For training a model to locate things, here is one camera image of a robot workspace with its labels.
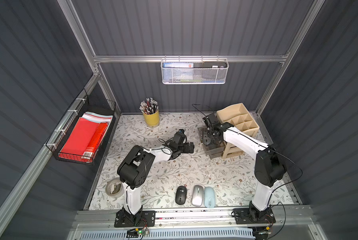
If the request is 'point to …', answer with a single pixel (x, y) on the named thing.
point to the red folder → (83, 140)
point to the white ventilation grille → (169, 233)
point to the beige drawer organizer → (240, 117)
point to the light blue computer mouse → (209, 197)
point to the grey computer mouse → (198, 195)
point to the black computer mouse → (181, 195)
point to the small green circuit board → (135, 233)
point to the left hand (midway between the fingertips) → (190, 146)
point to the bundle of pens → (149, 106)
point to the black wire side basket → (84, 103)
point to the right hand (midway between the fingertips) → (207, 135)
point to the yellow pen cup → (151, 120)
